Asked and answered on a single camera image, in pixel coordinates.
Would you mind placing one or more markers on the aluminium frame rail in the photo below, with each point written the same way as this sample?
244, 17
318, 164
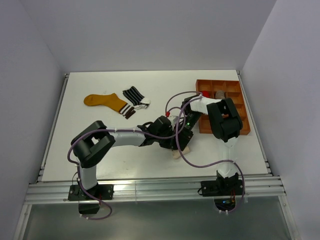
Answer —
157, 189

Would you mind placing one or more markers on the black white striped sock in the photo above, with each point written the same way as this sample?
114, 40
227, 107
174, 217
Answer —
136, 98

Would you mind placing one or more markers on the wooden compartment tray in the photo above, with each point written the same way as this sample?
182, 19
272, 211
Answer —
232, 90

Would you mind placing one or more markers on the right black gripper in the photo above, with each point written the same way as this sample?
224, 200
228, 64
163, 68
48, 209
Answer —
185, 136

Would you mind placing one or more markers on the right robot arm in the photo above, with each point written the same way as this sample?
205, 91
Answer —
225, 124

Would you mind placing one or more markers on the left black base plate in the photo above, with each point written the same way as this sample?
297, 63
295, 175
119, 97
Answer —
102, 192

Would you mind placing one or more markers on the cream brown sock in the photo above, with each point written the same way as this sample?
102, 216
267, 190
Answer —
176, 154

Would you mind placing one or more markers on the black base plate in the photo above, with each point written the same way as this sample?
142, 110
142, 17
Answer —
210, 188
102, 192

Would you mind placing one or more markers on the mustard yellow sock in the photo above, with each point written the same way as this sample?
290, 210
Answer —
111, 101

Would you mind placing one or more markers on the red rolled sock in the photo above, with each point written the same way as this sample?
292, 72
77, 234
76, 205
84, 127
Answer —
206, 94

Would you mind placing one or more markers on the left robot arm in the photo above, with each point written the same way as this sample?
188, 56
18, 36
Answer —
92, 144

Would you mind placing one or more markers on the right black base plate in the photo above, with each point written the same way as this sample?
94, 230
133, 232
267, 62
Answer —
210, 188

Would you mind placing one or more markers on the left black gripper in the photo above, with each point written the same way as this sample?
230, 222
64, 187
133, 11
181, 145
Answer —
171, 145

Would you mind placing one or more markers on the grey rolled sock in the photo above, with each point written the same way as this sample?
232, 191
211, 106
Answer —
220, 94

